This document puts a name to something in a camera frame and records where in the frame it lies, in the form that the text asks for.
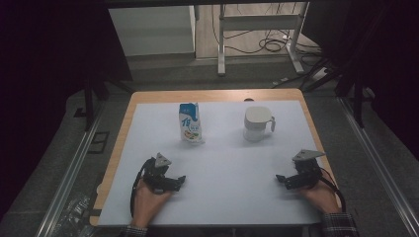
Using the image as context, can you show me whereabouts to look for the person's right hand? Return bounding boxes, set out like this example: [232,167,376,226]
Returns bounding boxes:
[297,179,342,215]

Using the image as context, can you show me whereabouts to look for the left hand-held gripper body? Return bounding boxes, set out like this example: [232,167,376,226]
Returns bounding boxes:
[141,152,173,194]

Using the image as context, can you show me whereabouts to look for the white cup with hinged lid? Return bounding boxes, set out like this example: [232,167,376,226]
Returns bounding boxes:
[242,106,277,143]

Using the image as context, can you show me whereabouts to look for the white power strip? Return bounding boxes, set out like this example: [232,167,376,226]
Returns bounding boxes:
[310,66,329,82]

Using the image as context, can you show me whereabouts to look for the black floor frame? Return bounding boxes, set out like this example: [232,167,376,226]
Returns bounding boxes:
[87,131,111,155]

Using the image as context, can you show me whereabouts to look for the person's left hand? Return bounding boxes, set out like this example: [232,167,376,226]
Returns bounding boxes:
[131,179,173,229]

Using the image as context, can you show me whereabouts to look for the blue and white milk carton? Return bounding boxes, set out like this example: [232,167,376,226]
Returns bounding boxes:
[178,102,206,144]

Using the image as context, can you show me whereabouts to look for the white cabinet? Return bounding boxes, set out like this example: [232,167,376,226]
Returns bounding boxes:
[108,5,197,58]

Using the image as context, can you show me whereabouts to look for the white metal desk frame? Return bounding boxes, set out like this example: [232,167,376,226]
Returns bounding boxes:
[216,1,310,77]

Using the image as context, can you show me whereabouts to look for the clear plastic bag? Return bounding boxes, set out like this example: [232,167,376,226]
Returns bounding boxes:
[53,194,97,237]

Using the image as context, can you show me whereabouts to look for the black floor cables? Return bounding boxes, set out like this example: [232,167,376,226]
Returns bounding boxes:
[210,3,322,55]

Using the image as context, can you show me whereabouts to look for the wooden table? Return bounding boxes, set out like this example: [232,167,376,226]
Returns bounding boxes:
[89,88,344,228]

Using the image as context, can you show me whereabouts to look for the silver metal rail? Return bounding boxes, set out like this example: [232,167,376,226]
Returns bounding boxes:
[34,105,105,237]
[339,97,419,237]

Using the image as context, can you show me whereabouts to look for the black metal stand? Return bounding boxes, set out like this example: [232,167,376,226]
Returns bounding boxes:
[73,75,132,132]
[302,55,377,129]

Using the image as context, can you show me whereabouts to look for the white table mat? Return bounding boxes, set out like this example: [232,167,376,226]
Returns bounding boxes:
[98,100,325,227]

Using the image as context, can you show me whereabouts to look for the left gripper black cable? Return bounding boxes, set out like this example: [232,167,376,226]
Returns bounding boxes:
[129,159,149,218]

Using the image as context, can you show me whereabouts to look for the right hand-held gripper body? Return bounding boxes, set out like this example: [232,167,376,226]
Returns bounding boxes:
[292,149,326,190]

